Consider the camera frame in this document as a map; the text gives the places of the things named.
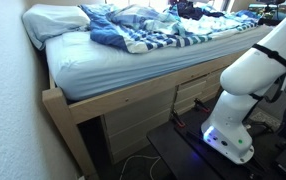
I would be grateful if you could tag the wide wooden drawer unit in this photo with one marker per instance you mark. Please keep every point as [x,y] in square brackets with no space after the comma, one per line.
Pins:
[136,123]

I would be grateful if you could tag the red black clamp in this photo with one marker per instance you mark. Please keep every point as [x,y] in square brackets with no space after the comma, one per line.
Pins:
[201,106]
[178,120]

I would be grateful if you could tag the dark navy garment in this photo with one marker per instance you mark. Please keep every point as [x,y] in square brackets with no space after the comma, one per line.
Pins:
[189,11]

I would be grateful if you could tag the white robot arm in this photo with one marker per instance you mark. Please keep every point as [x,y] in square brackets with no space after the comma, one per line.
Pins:
[249,73]

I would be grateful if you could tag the light wooden bed frame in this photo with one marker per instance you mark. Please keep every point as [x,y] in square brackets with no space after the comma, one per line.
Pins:
[116,100]

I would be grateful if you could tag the blue white striped bedspread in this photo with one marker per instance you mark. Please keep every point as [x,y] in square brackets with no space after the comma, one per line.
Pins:
[143,23]

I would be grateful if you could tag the mattress with light blue sheet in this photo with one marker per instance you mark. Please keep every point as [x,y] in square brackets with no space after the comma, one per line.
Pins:
[116,66]

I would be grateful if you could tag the cluttered desk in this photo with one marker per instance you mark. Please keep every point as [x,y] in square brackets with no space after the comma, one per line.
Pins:
[269,13]

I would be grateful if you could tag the black base platform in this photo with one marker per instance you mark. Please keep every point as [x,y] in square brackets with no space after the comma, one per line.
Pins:
[179,156]

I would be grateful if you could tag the narrow wooden drawer unit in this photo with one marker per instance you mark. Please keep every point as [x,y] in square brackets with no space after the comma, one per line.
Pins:
[196,90]

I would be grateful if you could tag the light blue pillow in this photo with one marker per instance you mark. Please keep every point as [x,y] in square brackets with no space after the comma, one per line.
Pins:
[53,20]

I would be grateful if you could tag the patterned floor mat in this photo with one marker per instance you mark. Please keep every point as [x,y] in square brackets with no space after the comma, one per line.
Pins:
[266,119]

